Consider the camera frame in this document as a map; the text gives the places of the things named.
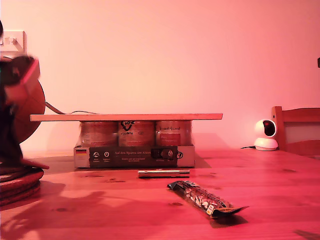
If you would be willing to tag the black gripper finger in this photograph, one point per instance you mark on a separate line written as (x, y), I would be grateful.
(15, 155)

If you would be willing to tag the cork globe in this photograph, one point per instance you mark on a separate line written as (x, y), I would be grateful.
(32, 107)

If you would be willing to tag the light wooden shelf board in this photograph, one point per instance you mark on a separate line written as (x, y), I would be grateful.
(125, 117)

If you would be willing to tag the food can with pale label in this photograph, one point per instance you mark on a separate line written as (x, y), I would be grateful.
(98, 133)

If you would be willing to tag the cardboard tray with dark print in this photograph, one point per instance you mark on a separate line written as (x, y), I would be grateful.
(135, 158)

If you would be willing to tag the food can with black logo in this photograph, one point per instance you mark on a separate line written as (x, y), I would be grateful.
(136, 135)

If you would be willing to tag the silver metal tube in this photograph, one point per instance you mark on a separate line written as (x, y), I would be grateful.
(162, 173)

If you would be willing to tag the food can with red label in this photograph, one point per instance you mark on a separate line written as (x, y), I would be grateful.
(172, 133)

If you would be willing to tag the dark nut snack bar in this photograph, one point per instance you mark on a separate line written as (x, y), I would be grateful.
(202, 198)

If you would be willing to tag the wooden chair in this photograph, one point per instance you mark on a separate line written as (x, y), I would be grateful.
(297, 117)

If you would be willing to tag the white wall socket plate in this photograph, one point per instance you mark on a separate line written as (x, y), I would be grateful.
(20, 40)

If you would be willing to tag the white round security camera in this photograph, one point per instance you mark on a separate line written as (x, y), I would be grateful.
(266, 135)

